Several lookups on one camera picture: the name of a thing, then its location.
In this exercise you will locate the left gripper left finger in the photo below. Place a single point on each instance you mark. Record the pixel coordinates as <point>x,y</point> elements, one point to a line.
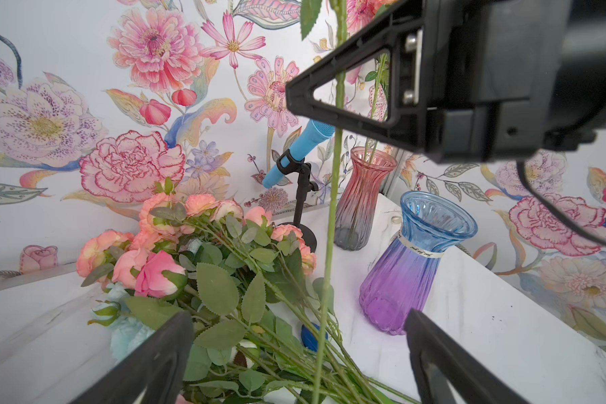
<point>153,373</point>

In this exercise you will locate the blue microphone on black stand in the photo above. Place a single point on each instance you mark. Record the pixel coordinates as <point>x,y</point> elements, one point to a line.
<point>293,161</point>

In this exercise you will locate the pink flower bouquet green stems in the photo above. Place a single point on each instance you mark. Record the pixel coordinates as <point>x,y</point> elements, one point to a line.
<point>258,323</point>

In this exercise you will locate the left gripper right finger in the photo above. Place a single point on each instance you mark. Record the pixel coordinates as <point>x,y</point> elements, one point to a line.
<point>445,373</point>

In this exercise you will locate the red glass vase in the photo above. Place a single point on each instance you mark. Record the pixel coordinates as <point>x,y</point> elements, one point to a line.
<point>356,207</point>

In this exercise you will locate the green stem with leaves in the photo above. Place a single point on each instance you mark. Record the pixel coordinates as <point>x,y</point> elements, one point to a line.
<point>379,103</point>

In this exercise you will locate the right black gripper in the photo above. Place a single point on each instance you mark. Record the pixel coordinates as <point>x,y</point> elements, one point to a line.
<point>470,81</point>

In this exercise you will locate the purple blue glass vase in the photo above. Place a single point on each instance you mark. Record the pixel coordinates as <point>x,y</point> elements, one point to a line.
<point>401,279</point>

